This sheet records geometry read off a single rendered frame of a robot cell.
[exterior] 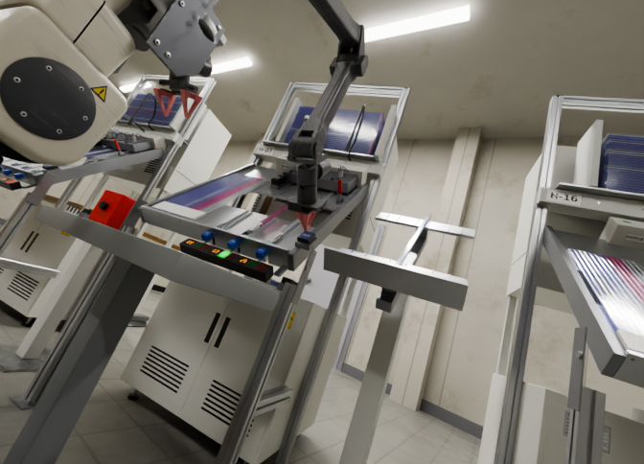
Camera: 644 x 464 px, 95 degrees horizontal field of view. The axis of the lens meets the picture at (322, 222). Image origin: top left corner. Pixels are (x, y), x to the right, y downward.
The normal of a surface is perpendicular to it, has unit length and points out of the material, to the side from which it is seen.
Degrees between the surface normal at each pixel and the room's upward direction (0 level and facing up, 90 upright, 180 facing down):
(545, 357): 90
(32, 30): 90
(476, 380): 90
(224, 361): 90
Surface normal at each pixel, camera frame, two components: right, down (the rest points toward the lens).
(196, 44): 0.89, 0.22
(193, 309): -0.28, -0.38
